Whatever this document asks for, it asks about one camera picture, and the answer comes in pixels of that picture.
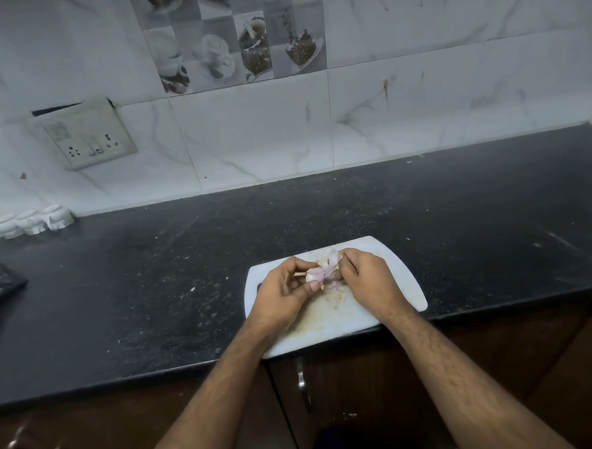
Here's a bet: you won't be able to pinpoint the person's right hand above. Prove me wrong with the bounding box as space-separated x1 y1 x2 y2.
333 245 410 325

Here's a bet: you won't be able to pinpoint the person's left hand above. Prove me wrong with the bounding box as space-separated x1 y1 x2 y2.
247 254 327 336

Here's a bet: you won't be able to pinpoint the small peeled onion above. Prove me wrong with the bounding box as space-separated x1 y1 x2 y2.
303 247 344 286

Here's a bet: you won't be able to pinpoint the person's right forearm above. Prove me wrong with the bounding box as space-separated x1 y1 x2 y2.
379 293 576 449

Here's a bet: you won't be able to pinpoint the person's left forearm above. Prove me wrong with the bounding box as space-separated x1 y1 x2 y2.
129 313 295 449

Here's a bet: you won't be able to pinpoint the onion peel scraps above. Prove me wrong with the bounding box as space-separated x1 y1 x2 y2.
321 281 351 305

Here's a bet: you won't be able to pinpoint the white plastic cutting board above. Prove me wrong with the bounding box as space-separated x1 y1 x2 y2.
241 232 431 360

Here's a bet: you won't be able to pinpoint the brown wooden cabinet door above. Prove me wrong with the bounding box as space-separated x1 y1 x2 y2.
266 305 592 449
0 363 301 449

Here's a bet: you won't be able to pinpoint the decorative printed wall tile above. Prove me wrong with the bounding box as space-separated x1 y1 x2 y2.
128 0 329 98

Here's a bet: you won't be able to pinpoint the white wall socket plate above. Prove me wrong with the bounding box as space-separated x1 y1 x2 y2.
23 94 140 173

